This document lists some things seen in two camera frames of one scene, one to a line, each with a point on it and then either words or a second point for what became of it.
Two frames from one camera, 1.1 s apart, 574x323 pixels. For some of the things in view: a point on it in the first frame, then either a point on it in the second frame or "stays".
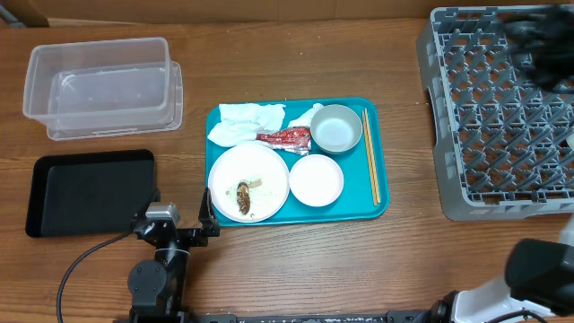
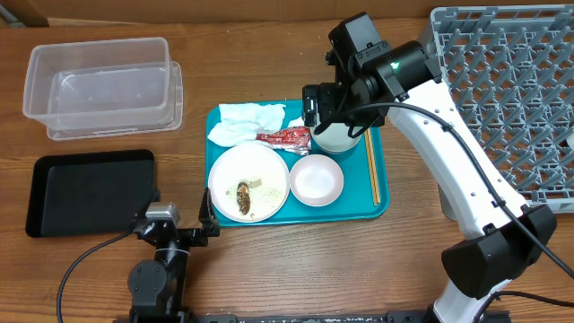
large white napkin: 241,123 stays
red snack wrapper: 296,140 stays
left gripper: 208,219 stays
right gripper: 542,27 to 330,95
